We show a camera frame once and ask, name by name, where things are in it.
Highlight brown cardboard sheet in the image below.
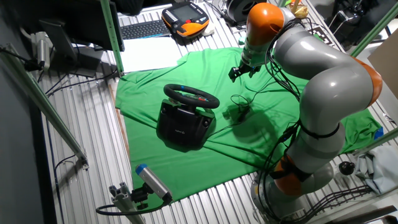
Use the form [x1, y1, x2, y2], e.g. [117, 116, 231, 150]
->
[367, 37, 398, 100]

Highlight golden wrapped item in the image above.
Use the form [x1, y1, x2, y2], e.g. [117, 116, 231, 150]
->
[290, 3, 308, 19]

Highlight black chair with metal frame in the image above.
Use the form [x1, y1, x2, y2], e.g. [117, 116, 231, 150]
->
[326, 0, 398, 47]

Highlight silver camera with blue cap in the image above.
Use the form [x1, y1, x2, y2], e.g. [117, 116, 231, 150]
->
[135, 163, 174, 203]

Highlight silver cylindrical camera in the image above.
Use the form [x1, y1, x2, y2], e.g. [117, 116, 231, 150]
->
[34, 30, 52, 71]

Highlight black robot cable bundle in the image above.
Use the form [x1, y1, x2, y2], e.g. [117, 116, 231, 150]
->
[254, 17, 315, 222]

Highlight black wheel base housing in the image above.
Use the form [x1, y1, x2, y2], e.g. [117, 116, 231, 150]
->
[156, 99, 216, 149]

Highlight aluminium profile stub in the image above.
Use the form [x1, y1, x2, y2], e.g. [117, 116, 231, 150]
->
[108, 182, 147, 224]

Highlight black camera cable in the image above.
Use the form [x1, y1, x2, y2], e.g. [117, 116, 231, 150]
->
[95, 198, 170, 217]

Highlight brown wooden board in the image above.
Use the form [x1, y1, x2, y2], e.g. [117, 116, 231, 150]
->
[108, 83, 131, 159]

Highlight green cloth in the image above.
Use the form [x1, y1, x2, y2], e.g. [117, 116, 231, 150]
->
[114, 32, 384, 202]

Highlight black and white marker tag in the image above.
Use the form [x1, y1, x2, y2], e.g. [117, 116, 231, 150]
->
[304, 24, 335, 48]

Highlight black round knob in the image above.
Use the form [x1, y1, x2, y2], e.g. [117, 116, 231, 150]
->
[338, 161, 356, 176]

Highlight black camera ball mount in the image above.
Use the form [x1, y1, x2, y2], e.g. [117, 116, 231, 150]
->
[130, 183, 155, 210]

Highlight black keyboard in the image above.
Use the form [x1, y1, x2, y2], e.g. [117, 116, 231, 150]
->
[119, 19, 172, 40]

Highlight black monitor with stand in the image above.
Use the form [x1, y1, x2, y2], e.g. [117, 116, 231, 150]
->
[18, 0, 126, 78]

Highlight black cable with plug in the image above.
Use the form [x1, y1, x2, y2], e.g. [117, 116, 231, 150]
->
[0, 46, 44, 72]

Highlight black monitor cables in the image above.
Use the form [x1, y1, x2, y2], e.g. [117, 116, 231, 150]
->
[45, 70, 118, 96]

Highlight grey cloth bundle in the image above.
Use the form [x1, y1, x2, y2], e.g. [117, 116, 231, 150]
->
[354, 145, 398, 195]

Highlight white sheet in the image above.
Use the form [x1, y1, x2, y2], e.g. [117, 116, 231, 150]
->
[119, 36, 184, 74]

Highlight thin black floor cable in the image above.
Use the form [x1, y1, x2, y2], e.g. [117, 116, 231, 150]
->
[45, 121, 77, 224]

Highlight thin black wheel cable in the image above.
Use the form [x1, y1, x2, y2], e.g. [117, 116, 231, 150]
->
[207, 81, 277, 138]

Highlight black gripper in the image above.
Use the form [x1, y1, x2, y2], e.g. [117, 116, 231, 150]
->
[228, 61, 262, 83]

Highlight orange and black teach pendant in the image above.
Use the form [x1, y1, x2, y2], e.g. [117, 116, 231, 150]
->
[161, 1, 210, 39]

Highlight black floor cables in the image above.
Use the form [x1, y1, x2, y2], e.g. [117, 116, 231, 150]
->
[292, 185, 374, 223]

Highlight black racing steering wheel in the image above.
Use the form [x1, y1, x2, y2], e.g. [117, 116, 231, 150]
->
[163, 83, 221, 110]

